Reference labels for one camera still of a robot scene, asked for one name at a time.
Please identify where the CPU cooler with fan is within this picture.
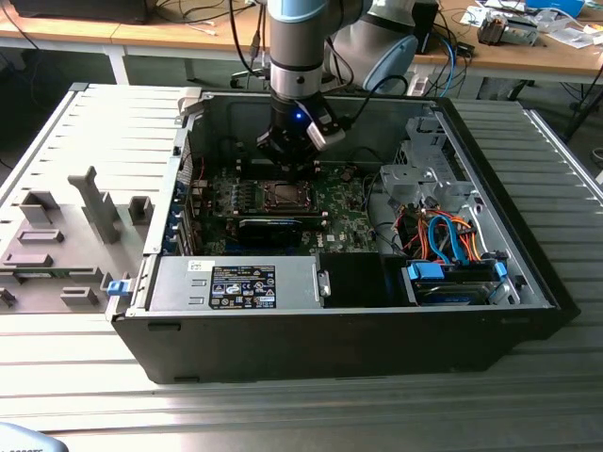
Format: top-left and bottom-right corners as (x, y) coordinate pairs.
(478, 11), (510, 46)

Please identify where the grey power supply unit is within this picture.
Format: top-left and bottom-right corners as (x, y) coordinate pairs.
(150, 256), (326, 312)

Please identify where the CPU socket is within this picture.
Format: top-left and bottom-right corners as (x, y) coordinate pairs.
(262, 180), (321, 212)

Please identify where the green motherboard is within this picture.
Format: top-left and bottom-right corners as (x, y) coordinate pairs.
(190, 162), (381, 258)

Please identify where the silver topped CPU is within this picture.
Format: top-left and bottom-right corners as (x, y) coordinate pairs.
(272, 186), (303, 206)

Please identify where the grey parts rack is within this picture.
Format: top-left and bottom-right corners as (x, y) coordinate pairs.
(0, 164), (156, 315)

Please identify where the grey rounded device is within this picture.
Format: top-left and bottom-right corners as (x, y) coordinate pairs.
(0, 422), (62, 452)

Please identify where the wooden desk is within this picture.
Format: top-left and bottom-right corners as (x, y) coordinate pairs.
(0, 7), (272, 86)
(414, 0), (603, 137)

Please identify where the orange SATA wire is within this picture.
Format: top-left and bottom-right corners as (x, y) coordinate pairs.
(451, 214), (484, 263)

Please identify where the grey metal drive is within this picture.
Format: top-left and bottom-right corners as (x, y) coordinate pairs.
(506, 16), (541, 47)

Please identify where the silver metal drive cage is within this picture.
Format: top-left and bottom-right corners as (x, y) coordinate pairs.
(379, 115), (477, 213)

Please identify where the black camera cable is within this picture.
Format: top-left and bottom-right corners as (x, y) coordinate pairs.
(341, 74), (410, 131)

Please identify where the hard disk in blue carrier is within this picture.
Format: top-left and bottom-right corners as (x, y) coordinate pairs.
(404, 261), (510, 307)

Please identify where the black graphics card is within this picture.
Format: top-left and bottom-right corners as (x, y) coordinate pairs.
(237, 216), (305, 249)

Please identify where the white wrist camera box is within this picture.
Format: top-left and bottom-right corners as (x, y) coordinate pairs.
(305, 110), (348, 152)

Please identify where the black fan shroud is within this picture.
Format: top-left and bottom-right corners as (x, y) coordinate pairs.
(324, 252), (385, 310)

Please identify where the black box on desk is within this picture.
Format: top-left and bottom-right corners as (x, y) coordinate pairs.
(8, 0), (150, 24)

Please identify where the blue SATA wire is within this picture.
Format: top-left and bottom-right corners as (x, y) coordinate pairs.
(426, 211), (465, 265)

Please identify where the red and black wire bundle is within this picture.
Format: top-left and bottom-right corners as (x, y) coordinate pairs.
(395, 204), (428, 258)

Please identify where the clear plastic bag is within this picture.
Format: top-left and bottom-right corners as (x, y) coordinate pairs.
(536, 8), (603, 48)

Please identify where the blue box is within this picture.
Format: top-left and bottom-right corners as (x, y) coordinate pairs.
(526, 0), (585, 14)

